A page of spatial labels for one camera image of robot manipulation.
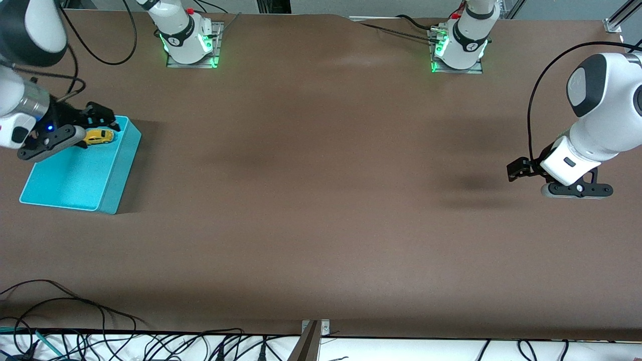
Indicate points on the black power plug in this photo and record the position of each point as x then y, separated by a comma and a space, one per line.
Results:
219, 353
262, 353

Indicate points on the black box behind table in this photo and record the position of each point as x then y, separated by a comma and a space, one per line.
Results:
273, 6

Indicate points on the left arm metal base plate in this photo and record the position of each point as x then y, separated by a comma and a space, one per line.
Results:
474, 71

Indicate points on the silver metal bracket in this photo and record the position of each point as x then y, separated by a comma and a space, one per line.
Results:
325, 327

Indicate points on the aluminium frame rail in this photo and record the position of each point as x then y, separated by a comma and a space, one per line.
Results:
622, 17

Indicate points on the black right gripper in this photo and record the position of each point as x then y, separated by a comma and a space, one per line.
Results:
66, 117

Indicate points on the brown table mat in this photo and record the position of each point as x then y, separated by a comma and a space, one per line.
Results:
321, 200

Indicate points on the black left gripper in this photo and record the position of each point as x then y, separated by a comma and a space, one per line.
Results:
531, 165

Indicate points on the teal plastic bin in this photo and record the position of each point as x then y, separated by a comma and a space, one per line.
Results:
70, 180

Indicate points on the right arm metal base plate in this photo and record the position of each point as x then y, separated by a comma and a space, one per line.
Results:
219, 40

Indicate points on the grey metal post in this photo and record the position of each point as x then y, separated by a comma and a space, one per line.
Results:
306, 348

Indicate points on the yellow beetle toy car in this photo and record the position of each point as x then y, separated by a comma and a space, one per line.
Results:
99, 137

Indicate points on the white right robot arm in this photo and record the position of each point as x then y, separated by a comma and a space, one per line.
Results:
178, 30

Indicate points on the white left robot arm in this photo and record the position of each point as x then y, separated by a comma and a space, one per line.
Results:
602, 125

